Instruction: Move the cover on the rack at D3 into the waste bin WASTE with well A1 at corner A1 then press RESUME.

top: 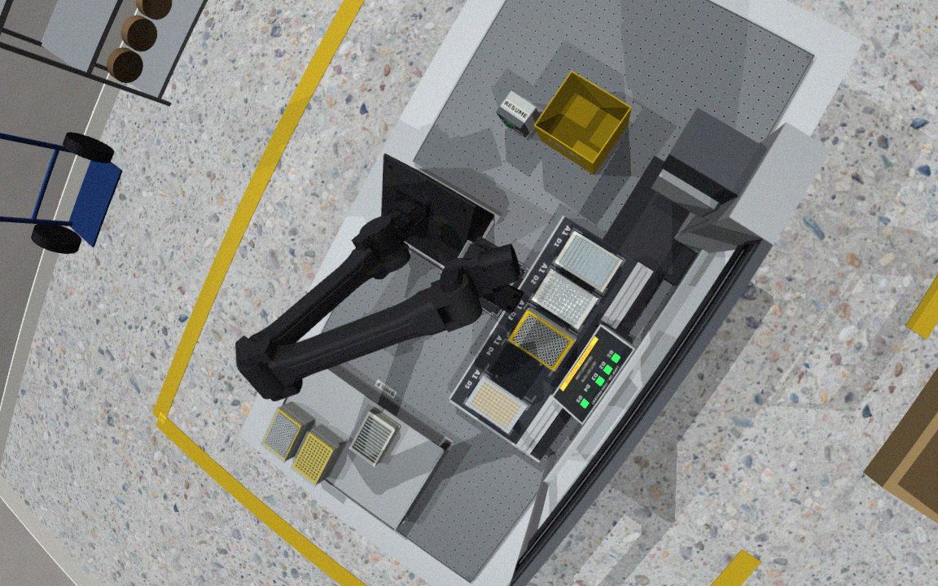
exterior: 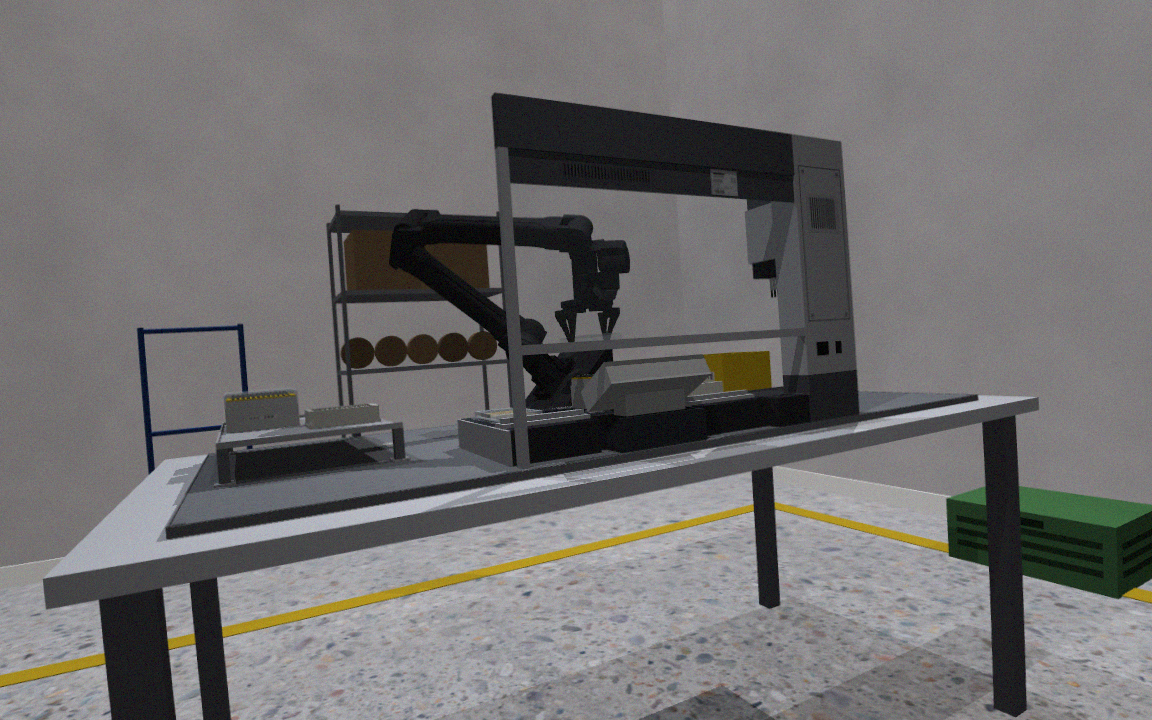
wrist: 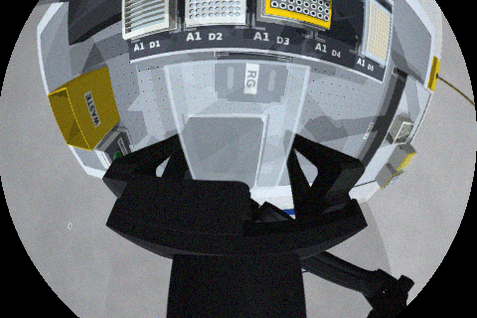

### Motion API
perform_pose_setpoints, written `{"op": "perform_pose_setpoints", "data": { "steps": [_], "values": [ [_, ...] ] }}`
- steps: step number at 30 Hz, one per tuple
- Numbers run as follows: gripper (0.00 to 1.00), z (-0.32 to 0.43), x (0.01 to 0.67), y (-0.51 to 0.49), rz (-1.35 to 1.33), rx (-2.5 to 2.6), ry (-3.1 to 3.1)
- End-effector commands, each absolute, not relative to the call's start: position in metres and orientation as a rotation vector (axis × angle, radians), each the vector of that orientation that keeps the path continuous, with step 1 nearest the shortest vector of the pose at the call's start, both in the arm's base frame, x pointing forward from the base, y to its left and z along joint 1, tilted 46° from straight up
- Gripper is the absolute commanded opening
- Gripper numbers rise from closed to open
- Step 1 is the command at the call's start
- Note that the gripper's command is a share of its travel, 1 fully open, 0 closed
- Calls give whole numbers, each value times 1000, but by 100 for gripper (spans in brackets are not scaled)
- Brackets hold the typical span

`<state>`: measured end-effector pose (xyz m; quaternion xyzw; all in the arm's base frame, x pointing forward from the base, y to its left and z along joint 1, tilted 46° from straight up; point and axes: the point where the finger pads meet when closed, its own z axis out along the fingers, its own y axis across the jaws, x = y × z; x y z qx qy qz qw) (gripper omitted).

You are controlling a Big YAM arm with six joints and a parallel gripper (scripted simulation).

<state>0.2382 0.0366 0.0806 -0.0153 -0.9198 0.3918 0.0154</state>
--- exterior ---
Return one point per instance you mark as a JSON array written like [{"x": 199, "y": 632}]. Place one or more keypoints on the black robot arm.
[{"x": 421, "y": 227}]

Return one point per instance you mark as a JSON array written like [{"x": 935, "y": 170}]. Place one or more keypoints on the grey multi-trough reservoir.
[{"x": 708, "y": 387}]

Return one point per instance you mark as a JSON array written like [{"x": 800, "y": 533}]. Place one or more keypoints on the yellow waste bin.
[{"x": 740, "y": 370}]

